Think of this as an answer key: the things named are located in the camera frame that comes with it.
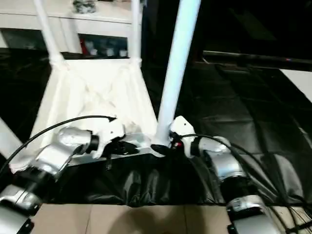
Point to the white plastic table top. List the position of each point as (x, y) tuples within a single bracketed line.
[(85, 97)]

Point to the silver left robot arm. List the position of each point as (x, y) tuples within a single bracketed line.
[(48, 156)]

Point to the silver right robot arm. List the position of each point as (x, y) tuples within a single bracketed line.
[(224, 163)]

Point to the black mat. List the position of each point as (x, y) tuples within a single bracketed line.
[(231, 122)]

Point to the small white cup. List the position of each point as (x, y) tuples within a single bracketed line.
[(93, 51), (122, 52)]

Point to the white patterned jar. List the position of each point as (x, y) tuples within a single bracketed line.
[(109, 51)]

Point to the red bottle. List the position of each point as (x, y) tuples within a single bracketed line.
[(84, 46)]

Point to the black bar with red light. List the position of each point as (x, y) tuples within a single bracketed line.
[(256, 58)]

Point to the white cabinet with glass doors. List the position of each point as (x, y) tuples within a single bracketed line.
[(97, 22)]

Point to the flat white board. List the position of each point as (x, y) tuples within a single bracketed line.
[(299, 83)]

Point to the dark object on cabinet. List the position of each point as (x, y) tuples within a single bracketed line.
[(85, 5)]

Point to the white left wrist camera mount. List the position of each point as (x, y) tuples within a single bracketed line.
[(112, 131)]

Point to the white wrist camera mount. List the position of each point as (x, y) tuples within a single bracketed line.
[(112, 131), (182, 126)]

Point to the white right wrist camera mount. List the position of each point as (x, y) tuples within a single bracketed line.
[(182, 126)]

